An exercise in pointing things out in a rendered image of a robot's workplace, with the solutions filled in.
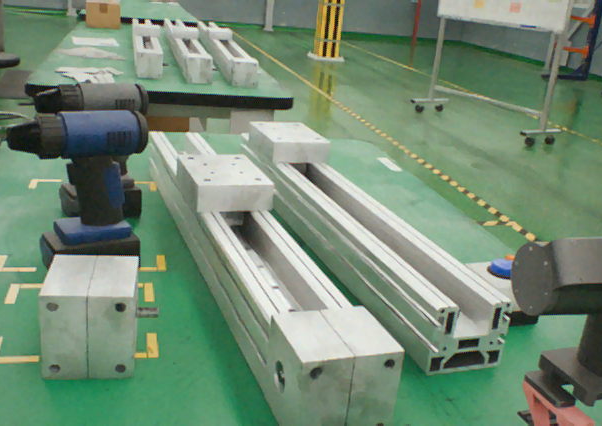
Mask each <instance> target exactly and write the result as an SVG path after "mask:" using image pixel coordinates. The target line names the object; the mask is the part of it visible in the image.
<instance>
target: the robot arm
mask: <svg viewBox="0 0 602 426"><path fill-rule="evenodd" d="M510 282H511V290H512V294H513V297H514V300H515V302H516V304H517V306H519V307H520V308H521V309H522V311H524V312H525V313H526V314H528V315H586V314H587V317H586V320H585V324H584V329H583V332H582V336H581V340H580V343H579V346H575V347H567V348H558V349H550V350H543V351H541V356H540V359H539V363H538V367H539V368H540V369H542V370H535V371H528V372H525V374H524V378H523V382H522V389H523V392H524V395H525V398H526V401H527V404H528V407H529V410H530V413H531V416H532V419H533V422H534V424H535V426H550V424H549V411H548V409H549V410H550V411H552V412H553V413H554V414H555V415H556V419H557V423H558V424H559V425H560V426H594V424H595V422H594V421H593V420H592V419H591V418H589V417H588V416H587V415H586V414H585V413H583V412H582V411H581V410H580V409H579V408H576V407H575V406H574V405H575V403H576V402H577V399H578V400H579V401H581V402H582V403H583V404H584V405H586V406H588V407H594V404H595V400H601V399H602V237H588V238H561V239H557V240H554V241H551V242H527V243H525V244H523V245H522V246H521V247H520V248H519V249H518V251H517V252H516V254H515V258H513V261H512V265H511V272H510ZM568 384H572V385H573V386H574V390H573V392H572V394H570V393H569V392H568V391H567V390H565V389H564V388H563V387H562V386H561V385H568ZM575 397H576V398H577V399H576V398H575Z"/></svg>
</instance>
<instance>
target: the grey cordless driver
mask: <svg viewBox="0 0 602 426"><path fill-rule="evenodd" d="M17 105H18V106H34V107H35V111H36V112H37V113H40V114H51V113H53V114H55V115H56V116H57V114H58V113H59V112H89V111H129V112H130V113H131V112H139V113H140V114H141V115H142V116H143V117H144V116H145V115H146V114H147V110H148V96H147V92H146V90H145V88H144V87H143V86H142V85H141V84H135V85H134V84H133V83H76V84H75V85H74V86H73V84H58V86H57V87H56V89H52V90H49V91H45V92H41V93H36V94H35V95H34V102H17ZM128 159H129V155H128V156H112V160H114V161H116V162H118V163H119V168H120V175H121V182H122V188H123V195H125V199H124V203H123V204H122V205H121V210H122V215H123V217H131V216H139V215H141V213H142V190H141V188H140V187H138V186H137V185H136V184H135V179H134V178H133V177H132V176H131V175H129V174H128V167H127V160H128ZM59 198H60V200H61V206H62V210H63V211H64V212H65V213H66V214H67V215H68V217H69V218H73V217H80V216H79V210H78V203H77V196H76V190H75V185H71V184H70V183H69V182H66V183H63V184H62V185H61V188H60V189H59Z"/></svg>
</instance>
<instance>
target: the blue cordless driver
mask: <svg viewBox="0 0 602 426"><path fill-rule="evenodd" d="M4 141H7V144H8V147H9V148H10V150H14V151H20V152H25V153H31V154H36V155H37V157H39V159H58V158H59V157H60V156H61V158H62V159H71V161H69V162H66V170H67V175H68V180H69V183H70V184H71V185H75V190H76V196H77V203H78V210H79V216H80V217H73V218H63V219H57V220H55V222H54V231H48V232H44V233H42V236H41V238H40V239H39V249H40V251H41V253H42V263H43V264H44V266H45V267H46V269H47V270H49V271H50V269H51V266H52V264H53V261H54V259H55V255H57V254H58V255H97V258H98V255H108V257H138V258H139V263H138V270H139V268H140V243H141V241H140V239H139V238H138V237H137V236H136V235H135V234H134V233H133V232H132V228H131V225H130V224H129V223H128V222H127V221H126V220H124V219H123V215H122V210H121V205H122V204H123V203H124V199H125V195H123V188H122V182H121V175H120V168H119V163H118V162H116V161H114V160H112V156H128V155H132V154H133V153H134V154H141V153H142V152H143V151H144V149H145V148H146V147H147V143H148V127H147V123H146V120H145V118H144V117H143V116H142V115H141V114H140V113H139V112H131V113H130V112H129V111H89V112H59V113H58V114H57V116H56V115H55V114H53V113H51V114H36V115H35V116H34V118H33V119H32V120H28V121H25V122H21V123H18V124H14V125H10V126H8V129H7V132H6V136H0V142H4Z"/></svg>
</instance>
